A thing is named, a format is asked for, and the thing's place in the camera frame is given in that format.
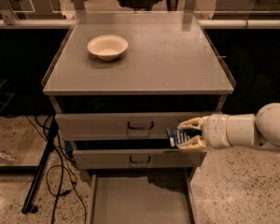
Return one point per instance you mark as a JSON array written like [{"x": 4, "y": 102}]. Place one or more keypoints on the grey drawer cabinet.
[{"x": 169, "y": 66}]

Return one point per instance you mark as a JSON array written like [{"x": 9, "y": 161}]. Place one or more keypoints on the middle grey drawer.
[{"x": 138, "y": 158}]

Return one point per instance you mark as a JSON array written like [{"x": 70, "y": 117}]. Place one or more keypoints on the white bowl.
[{"x": 107, "y": 47}]

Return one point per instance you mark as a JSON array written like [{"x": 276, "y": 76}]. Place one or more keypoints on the top grey drawer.
[{"x": 121, "y": 126}]

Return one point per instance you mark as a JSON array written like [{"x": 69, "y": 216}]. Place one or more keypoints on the bottom open grey drawer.
[{"x": 141, "y": 196}]

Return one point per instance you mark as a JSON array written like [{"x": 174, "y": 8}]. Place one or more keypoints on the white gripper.
[{"x": 216, "y": 131}]

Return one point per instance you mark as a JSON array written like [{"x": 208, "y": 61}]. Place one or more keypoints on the clear plastic bottle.
[{"x": 4, "y": 157}]

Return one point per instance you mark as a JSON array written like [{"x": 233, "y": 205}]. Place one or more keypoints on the blue rxbar wrapper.
[{"x": 176, "y": 136}]

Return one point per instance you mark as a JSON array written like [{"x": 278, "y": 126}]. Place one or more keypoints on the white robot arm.
[{"x": 257, "y": 131}]

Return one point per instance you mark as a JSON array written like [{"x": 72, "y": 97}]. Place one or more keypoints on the white horizontal rail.
[{"x": 206, "y": 24}]

